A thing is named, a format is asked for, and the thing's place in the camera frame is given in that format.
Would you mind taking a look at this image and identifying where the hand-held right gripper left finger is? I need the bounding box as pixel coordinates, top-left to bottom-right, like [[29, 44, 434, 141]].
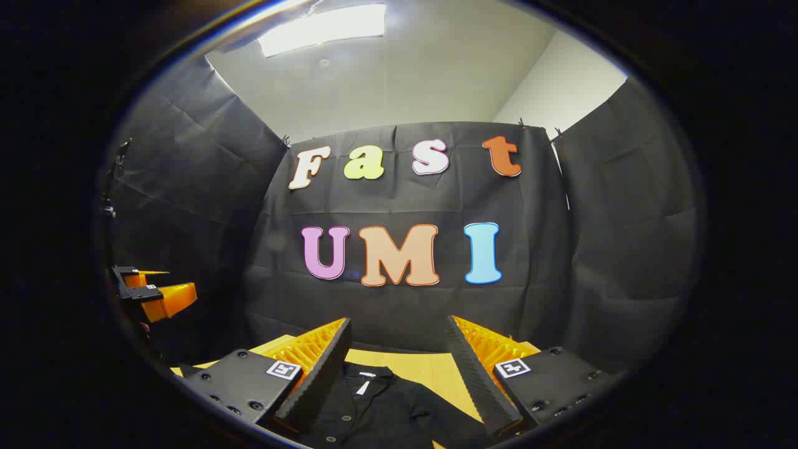
[[182, 317, 353, 436]]

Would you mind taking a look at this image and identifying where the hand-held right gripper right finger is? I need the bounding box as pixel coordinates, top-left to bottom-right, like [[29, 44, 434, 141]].
[[445, 315, 624, 437]]

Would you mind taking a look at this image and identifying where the black button-up coat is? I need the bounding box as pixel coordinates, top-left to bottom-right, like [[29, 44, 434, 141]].
[[299, 363, 499, 449]]

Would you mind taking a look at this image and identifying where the black backdrop cloth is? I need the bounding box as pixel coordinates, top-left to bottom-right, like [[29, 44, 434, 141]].
[[103, 53, 699, 375]]

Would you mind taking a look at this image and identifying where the rectangular ceiling light panel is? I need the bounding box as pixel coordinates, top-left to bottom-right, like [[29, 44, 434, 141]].
[[257, 3, 387, 58]]

